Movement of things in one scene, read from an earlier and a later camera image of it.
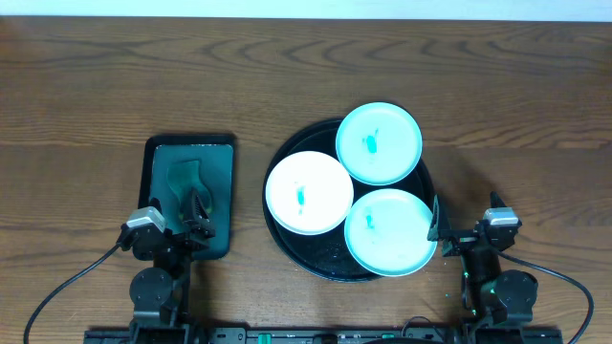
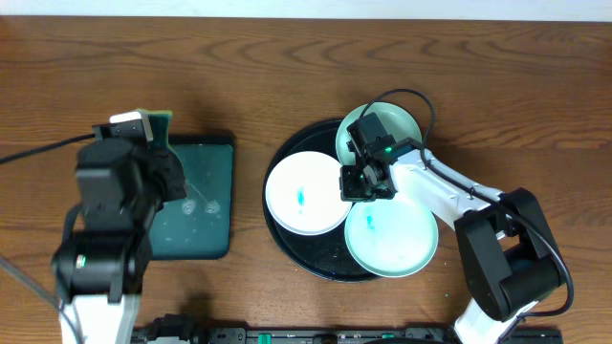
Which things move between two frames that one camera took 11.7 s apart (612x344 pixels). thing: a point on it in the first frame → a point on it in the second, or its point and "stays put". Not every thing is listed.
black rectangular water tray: x=174 y=165 stays put
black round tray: x=328 y=256 stays put
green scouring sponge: x=183 y=176 → x=161 y=126
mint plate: x=386 y=231 stays put
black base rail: x=176 y=334 stays put
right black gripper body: x=459 y=238 → x=356 y=185
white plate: x=310 y=193 stays put
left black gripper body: x=179 y=236 → x=168 y=168
